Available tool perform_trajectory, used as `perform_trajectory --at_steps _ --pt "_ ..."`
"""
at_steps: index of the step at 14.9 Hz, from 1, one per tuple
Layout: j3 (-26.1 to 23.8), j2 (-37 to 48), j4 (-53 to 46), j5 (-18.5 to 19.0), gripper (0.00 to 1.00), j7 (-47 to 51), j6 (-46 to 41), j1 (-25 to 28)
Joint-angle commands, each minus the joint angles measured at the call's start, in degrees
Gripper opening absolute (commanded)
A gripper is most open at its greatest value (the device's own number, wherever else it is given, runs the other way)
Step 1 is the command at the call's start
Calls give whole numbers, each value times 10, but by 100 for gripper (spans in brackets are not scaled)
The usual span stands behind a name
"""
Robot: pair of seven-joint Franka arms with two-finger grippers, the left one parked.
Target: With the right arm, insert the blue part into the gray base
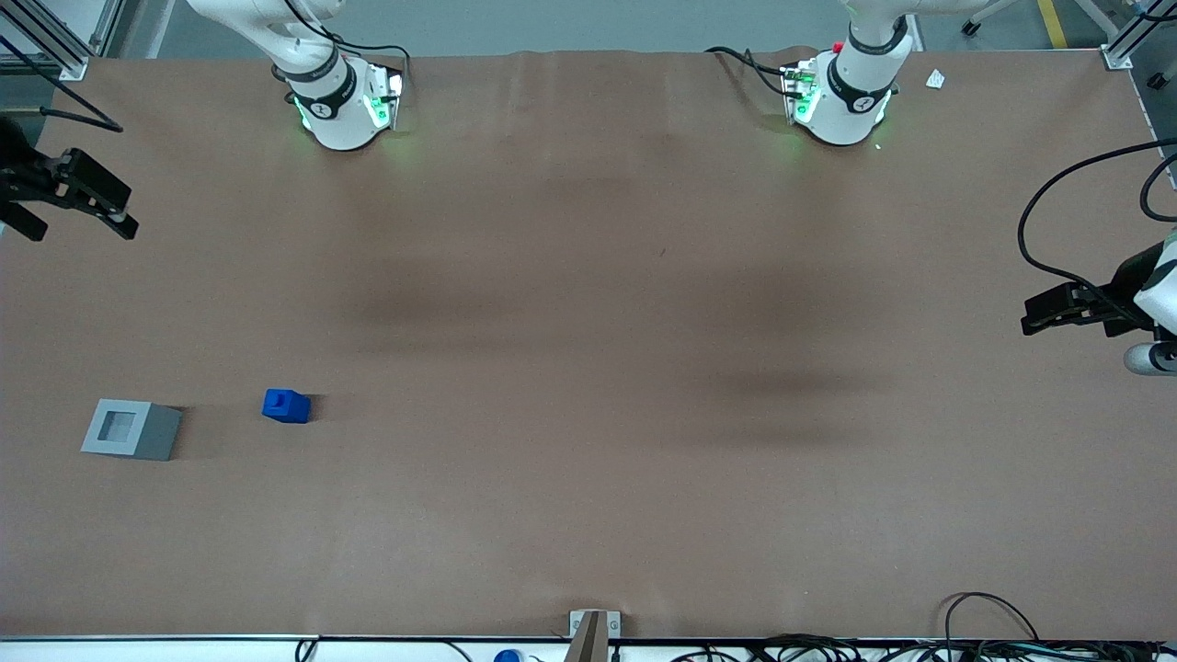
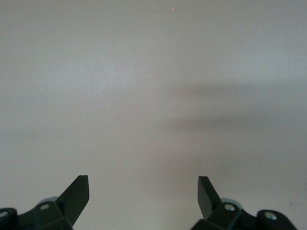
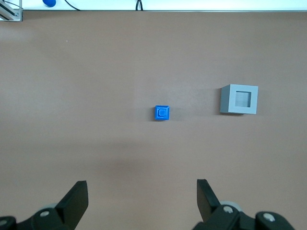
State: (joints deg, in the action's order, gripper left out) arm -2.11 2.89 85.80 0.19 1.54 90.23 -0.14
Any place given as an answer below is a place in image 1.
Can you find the metal bracket with brown post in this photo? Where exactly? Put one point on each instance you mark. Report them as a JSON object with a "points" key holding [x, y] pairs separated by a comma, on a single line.
{"points": [[588, 639]]}

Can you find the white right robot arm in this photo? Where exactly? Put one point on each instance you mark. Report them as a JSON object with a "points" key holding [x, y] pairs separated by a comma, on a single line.
{"points": [[336, 119]]}

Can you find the white paper scrap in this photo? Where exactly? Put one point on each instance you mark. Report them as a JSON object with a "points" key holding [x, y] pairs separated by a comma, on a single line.
{"points": [[935, 79]]}

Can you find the brown paper table cover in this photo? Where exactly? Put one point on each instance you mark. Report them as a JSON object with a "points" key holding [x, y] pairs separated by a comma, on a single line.
{"points": [[588, 368]]}

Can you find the gray square base block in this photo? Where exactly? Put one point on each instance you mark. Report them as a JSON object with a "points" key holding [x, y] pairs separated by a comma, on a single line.
{"points": [[156, 432]]}

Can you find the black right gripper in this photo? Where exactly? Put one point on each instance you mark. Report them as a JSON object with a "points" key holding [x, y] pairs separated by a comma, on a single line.
{"points": [[20, 172]]}

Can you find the white table edge rail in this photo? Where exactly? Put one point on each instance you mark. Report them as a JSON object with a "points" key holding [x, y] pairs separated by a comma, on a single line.
{"points": [[184, 653]]}

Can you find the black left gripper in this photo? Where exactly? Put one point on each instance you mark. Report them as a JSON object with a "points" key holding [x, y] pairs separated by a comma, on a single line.
{"points": [[1123, 284]]}

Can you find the white chair leg with caster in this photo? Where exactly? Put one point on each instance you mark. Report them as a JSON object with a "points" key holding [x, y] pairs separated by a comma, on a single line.
{"points": [[971, 28]]}

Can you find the aluminium frame post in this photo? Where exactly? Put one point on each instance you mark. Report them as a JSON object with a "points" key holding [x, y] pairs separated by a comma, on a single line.
{"points": [[1120, 57], [69, 64]]}

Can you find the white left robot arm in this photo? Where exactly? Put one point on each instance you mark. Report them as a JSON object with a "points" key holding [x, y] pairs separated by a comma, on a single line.
{"points": [[846, 101]]}

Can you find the blue plastic block part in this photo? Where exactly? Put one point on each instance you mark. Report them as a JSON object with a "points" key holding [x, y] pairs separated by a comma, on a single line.
{"points": [[287, 407]]}

